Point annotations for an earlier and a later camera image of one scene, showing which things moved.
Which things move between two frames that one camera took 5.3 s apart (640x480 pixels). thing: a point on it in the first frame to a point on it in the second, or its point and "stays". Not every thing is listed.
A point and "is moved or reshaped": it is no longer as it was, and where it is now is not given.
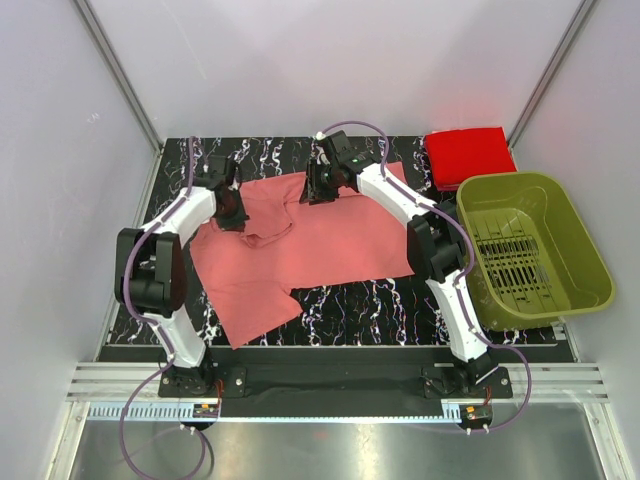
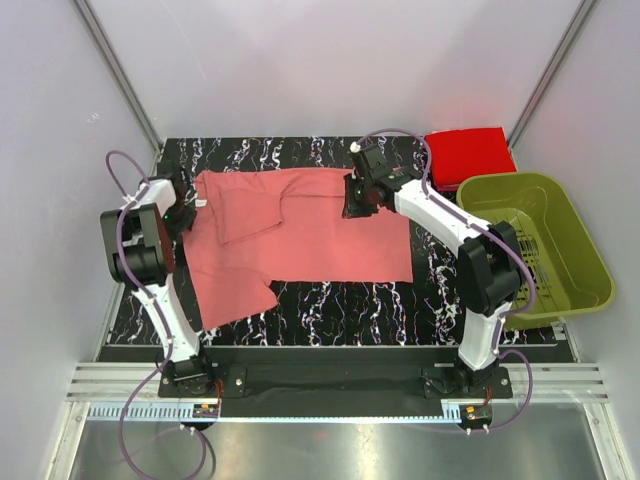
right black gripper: [312, 193] to [351, 209]
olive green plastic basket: [533, 258] stays
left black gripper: [237, 222] to [185, 224]
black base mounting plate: [334, 375] stays
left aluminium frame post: [119, 73] stays
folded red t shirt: [455, 154] stays
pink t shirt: [352, 237] is moved or reshaped
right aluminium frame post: [577, 19] stays
